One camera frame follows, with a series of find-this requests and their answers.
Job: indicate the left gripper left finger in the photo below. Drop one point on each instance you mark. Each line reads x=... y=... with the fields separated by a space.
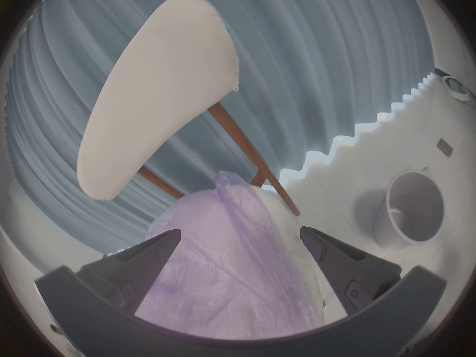
x=143 y=262

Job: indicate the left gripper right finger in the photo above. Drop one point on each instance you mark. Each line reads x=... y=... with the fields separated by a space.
x=342 y=270

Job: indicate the purple plastic bag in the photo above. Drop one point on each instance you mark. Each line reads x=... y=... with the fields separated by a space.
x=227 y=266

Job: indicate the white trash bin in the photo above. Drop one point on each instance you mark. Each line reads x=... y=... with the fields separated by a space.
x=409 y=208

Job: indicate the blue-green curtain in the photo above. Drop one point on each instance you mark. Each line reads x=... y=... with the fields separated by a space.
x=186 y=106

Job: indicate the cream chair with wooden legs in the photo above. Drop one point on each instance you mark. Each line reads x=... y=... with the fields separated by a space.
x=163 y=95

